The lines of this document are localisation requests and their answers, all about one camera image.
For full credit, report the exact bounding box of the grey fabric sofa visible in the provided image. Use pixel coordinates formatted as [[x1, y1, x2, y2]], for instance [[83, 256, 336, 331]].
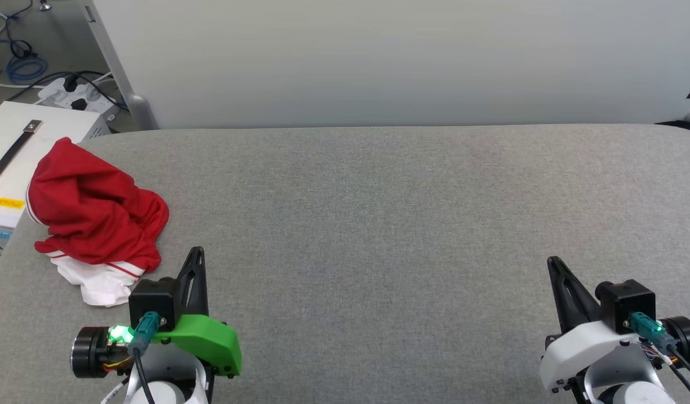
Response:
[[0, 123, 690, 404]]

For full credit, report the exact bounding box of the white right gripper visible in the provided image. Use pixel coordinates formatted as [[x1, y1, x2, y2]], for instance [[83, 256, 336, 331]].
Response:
[[540, 256, 690, 393]]

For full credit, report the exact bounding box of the grey metal partition leg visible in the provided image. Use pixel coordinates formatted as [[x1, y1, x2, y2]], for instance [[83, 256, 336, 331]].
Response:
[[86, 0, 159, 131]]

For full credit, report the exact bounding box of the black box carry handle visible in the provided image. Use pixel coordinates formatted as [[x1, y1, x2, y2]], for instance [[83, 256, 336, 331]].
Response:
[[0, 120, 43, 189]]

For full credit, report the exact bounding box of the white power strip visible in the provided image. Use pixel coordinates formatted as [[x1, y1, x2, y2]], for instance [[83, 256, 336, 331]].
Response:
[[38, 76, 121, 121]]

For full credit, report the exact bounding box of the blue coiled cable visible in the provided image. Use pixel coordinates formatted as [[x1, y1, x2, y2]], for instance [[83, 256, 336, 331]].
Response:
[[6, 53, 49, 86]]

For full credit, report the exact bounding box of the white partition panel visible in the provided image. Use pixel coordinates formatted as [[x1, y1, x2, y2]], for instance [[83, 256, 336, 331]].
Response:
[[84, 0, 690, 130]]

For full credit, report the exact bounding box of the white power supply box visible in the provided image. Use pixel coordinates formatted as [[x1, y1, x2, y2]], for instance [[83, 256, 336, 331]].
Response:
[[0, 101, 111, 256]]

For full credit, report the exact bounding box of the red and white jersey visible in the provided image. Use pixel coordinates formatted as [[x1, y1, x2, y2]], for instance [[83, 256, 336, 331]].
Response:
[[26, 137, 170, 307]]

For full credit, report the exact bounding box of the black floor cable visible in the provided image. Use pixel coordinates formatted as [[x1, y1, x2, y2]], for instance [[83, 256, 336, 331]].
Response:
[[0, 70, 127, 113]]

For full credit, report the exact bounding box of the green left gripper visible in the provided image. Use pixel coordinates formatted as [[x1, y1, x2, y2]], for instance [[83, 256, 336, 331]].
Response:
[[70, 247, 243, 378]]

